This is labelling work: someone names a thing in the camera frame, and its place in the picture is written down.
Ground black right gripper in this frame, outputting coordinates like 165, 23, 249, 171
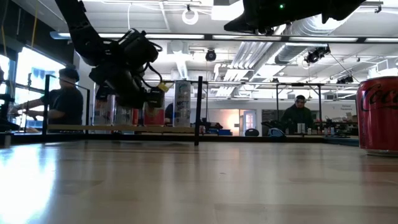
223, 0, 292, 35

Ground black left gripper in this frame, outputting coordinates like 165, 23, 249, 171
89, 61, 166, 110

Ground pink sparkling water can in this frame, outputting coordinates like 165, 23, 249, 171
143, 107, 166, 127

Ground white Celsius Arctic Vibe can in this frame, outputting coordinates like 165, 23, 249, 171
173, 80, 192, 128

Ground person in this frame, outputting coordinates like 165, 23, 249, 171
164, 102, 174, 126
280, 95, 315, 131
8, 67, 85, 127

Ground overhead light bar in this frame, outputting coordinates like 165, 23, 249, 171
49, 30, 398, 44

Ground black round hanging fixture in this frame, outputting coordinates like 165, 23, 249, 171
205, 48, 218, 62

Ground black background device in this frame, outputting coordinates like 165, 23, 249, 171
200, 117, 223, 131

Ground blue storage bins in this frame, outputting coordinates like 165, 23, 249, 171
207, 128, 233, 136

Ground black ceiling track lamp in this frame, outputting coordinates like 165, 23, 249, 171
303, 45, 332, 65

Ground white door with window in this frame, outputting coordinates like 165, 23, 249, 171
242, 109, 257, 131

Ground white and blue helmet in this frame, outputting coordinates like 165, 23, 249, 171
267, 127, 285, 138

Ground small black track lamps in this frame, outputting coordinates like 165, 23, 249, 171
335, 74, 354, 85

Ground dark far-table equipment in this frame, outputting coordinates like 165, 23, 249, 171
313, 116, 358, 138

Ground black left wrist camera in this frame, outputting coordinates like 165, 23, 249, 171
123, 29, 160, 65

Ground white ring ceiling fixture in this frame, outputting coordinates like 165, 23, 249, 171
182, 6, 200, 26

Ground wooden shelf with black frame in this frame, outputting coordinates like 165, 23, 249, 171
42, 73, 203, 147

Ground black aluminium table frame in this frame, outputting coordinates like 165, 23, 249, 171
0, 132, 360, 149

